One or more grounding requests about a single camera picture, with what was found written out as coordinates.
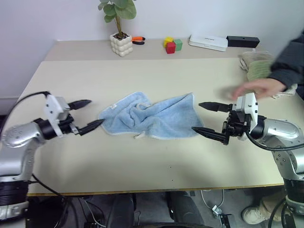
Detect red wooden block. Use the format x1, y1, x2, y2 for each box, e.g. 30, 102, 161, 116
166, 42, 177, 55

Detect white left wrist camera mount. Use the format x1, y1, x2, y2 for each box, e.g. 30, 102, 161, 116
44, 94, 72, 138

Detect green leafy plant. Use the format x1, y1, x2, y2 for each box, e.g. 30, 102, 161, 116
98, 0, 137, 38

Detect white bubble plant pot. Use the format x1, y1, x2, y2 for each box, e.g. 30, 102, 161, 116
109, 32, 134, 58

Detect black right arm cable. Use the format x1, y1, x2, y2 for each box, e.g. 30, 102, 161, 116
244, 130, 304, 152

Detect orange handled pliers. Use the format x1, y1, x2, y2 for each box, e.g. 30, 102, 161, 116
131, 36, 146, 46

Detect dark rounded shape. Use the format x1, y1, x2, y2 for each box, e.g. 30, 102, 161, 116
167, 190, 205, 227

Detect light blue towel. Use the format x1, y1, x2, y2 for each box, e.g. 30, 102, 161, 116
97, 91, 205, 140

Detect person's bare hand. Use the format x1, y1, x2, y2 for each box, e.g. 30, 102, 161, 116
231, 78, 287, 99

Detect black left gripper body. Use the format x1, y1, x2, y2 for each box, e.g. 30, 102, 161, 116
58, 113, 79, 136

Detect folded beige towel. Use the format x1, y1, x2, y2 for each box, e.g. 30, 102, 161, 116
238, 49, 298, 99

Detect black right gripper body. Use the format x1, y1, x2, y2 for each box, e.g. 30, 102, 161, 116
221, 110, 251, 138

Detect flat white box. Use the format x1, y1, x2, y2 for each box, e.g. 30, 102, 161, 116
189, 34, 229, 52

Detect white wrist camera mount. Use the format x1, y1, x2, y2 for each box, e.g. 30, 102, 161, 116
44, 94, 72, 138
231, 92, 260, 142

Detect white sneaker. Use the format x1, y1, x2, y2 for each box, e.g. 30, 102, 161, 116
241, 205, 274, 224

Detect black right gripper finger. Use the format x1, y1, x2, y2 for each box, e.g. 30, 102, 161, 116
198, 102, 232, 113
190, 127, 230, 146

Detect long black box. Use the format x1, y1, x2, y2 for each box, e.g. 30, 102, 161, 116
226, 35, 260, 48

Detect thin white cable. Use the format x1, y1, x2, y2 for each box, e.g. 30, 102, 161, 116
200, 189, 225, 210

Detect person's beige trousers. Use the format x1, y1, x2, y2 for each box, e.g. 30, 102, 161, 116
259, 187, 290, 220

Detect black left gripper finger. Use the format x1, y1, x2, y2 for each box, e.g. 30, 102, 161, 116
68, 99, 93, 111
77, 118, 105, 137

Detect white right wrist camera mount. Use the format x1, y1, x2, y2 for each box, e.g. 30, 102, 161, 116
231, 92, 260, 142

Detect folded green towel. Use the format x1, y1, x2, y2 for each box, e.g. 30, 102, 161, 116
247, 60, 274, 82

